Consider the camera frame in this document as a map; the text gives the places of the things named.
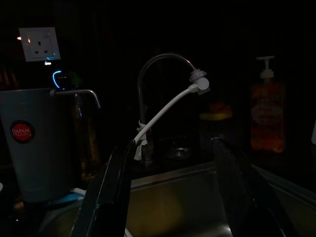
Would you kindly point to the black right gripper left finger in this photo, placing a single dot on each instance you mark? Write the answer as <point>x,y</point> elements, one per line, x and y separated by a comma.
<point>103,202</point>

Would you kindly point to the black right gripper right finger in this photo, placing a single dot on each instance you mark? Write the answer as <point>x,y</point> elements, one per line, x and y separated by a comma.
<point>247,202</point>

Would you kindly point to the white tie strip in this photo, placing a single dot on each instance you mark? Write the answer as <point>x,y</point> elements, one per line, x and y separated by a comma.
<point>140,148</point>

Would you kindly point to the oil bottle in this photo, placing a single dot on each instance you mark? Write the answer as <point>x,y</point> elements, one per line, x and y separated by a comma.
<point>85,138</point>

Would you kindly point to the stainless steel sink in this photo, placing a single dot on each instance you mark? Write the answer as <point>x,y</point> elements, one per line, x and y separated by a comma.
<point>172,197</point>

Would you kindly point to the dark sponge holder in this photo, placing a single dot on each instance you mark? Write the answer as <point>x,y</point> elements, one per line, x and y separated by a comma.
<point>214,133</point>

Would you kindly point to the grey water filter canister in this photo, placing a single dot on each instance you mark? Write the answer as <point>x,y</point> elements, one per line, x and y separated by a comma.
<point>37,153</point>

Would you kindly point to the round chrome counter fitting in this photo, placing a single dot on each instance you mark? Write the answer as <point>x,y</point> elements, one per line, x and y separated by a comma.
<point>179,151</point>

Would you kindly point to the orange peach soap bottle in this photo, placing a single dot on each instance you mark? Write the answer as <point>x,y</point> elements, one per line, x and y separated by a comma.
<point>267,116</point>

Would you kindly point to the yellow sponge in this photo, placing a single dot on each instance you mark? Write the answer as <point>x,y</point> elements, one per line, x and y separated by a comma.
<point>214,115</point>

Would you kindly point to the chrome filter tap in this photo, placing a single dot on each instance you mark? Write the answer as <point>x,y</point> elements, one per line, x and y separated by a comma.
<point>74,92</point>

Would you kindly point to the chrome sink faucet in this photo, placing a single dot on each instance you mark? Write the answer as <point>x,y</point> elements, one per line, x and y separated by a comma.
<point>141,81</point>

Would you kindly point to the white faucet diverter valve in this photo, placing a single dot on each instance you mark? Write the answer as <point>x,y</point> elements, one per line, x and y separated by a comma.
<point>201,82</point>

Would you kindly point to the white wall socket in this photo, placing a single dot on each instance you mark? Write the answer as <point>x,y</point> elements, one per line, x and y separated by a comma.
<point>39,44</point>

